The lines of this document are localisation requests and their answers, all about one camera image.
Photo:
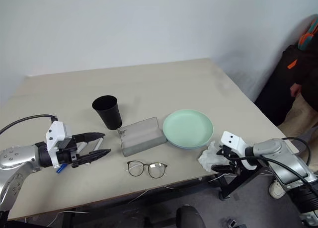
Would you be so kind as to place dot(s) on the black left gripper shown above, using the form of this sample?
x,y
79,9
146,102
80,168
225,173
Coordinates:
x,y
65,156

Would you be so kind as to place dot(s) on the person's bare hand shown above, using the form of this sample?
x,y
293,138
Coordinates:
x,y
295,89

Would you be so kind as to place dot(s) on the person's beige trousers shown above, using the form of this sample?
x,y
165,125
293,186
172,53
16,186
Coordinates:
x,y
300,113

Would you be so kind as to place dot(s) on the white marker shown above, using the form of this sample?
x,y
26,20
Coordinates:
x,y
95,144

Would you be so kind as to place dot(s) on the white tissue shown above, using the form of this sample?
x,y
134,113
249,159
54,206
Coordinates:
x,y
210,158

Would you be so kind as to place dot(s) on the blue capped marker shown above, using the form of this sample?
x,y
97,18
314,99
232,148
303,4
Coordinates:
x,y
60,169

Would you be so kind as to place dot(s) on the black plastic cup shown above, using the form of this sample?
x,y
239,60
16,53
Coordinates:
x,y
109,113

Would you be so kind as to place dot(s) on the small metal case charm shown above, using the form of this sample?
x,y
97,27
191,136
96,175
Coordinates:
x,y
121,131

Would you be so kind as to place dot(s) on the thin dark rimmed glasses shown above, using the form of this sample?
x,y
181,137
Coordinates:
x,y
135,168

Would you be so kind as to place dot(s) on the black table leg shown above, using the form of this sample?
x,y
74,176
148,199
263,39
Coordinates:
x,y
231,185

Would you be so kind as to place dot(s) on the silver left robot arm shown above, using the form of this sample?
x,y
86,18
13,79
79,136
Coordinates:
x,y
15,156

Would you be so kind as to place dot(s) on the grey glasses case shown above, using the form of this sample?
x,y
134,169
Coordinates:
x,y
141,138

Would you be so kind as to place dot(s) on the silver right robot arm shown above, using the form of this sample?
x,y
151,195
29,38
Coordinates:
x,y
278,148

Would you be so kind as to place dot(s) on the light blue plate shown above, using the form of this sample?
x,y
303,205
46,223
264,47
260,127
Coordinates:
x,y
185,147

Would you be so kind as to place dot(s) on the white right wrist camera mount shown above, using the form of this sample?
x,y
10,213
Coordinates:
x,y
231,138

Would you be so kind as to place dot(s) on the white shoe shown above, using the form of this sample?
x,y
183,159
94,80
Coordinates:
x,y
277,189

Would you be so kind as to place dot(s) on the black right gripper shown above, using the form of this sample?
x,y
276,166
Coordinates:
x,y
229,153

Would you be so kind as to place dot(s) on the mint green plate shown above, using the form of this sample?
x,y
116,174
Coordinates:
x,y
187,127

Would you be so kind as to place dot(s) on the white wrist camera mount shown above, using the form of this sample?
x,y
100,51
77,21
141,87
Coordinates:
x,y
53,136
231,138

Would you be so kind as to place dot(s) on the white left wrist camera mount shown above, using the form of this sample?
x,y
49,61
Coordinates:
x,y
53,136

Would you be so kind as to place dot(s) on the dark rounded shape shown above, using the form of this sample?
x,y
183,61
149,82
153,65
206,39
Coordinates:
x,y
188,218

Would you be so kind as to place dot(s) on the orange and teal bag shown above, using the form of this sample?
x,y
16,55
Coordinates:
x,y
309,36

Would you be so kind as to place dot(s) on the person in dark clothes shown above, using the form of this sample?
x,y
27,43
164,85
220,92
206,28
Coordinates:
x,y
278,89

